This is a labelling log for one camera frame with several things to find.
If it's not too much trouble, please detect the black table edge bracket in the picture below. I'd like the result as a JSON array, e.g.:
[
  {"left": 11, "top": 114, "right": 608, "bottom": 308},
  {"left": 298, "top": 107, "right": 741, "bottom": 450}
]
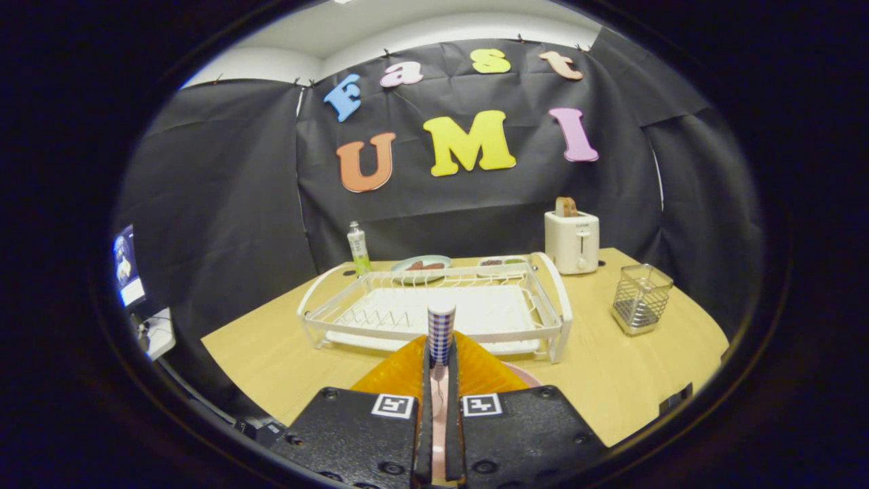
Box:
[{"left": 659, "top": 382, "right": 695, "bottom": 416}]

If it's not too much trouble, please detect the white drip tray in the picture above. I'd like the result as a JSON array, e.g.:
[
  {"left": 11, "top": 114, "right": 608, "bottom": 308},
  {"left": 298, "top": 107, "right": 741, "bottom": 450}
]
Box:
[{"left": 326, "top": 284, "right": 544, "bottom": 355}]

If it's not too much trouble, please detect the cream toaster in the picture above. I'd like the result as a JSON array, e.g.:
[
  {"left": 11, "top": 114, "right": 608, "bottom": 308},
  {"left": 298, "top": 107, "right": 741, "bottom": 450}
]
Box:
[{"left": 544, "top": 209, "right": 601, "bottom": 275}]

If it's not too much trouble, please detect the white box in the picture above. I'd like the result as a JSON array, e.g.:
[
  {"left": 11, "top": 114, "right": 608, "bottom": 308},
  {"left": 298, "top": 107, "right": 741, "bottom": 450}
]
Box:
[{"left": 139, "top": 307, "right": 177, "bottom": 361}]

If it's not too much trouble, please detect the white wire dish rack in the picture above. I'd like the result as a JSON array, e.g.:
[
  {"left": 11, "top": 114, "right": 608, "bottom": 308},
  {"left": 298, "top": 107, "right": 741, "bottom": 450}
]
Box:
[{"left": 297, "top": 251, "right": 574, "bottom": 364}]

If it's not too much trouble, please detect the grey-green sausage plate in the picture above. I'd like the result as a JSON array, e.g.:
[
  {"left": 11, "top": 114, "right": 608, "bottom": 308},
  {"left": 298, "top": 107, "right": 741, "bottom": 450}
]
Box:
[{"left": 390, "top": 255, "right": 452, "bottom": 274}]

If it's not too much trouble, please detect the blue checkered handle spoon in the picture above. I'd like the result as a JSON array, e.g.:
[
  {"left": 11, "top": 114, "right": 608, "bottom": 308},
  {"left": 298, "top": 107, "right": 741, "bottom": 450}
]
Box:
[{"left": 426, "top": 301, "right": 457, "bottom": 401}]

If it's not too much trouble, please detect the pink plate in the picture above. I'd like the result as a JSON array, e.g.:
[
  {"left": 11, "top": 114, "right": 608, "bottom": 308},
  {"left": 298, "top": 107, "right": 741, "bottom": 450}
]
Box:
[{"left": 430, "top": 362, "right": 544, "bottom": 484}]

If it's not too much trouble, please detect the metal wire basket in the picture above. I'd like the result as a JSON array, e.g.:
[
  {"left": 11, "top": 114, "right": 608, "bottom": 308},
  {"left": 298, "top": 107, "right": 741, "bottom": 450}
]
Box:
[{"left": 611, "top": 264, "right": 674, "bottom": 336}]

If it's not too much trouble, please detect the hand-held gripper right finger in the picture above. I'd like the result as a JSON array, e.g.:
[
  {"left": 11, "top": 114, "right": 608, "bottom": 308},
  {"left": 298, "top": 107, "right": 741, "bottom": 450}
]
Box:
[{"left": 447, "top": 331, "right": 608, "bottom": 489}]

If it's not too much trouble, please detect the computer monitor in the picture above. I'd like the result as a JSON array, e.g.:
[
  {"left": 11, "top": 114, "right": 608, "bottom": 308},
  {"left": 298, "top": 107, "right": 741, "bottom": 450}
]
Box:
[{"left": 112, "top": 224, "right": 147, "bottom": 310}]

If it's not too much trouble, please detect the green and white bottle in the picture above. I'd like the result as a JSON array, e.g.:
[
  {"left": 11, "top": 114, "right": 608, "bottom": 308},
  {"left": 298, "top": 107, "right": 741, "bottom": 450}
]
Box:
[{"left": 347, "top": 221, "right": 373, "bottom": 276}]

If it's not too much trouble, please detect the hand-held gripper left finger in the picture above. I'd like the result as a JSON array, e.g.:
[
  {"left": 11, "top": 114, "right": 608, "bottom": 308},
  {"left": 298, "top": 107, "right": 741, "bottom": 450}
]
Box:
[{"left": 287, "top": 335, "right": 434, "bottom": 489}]

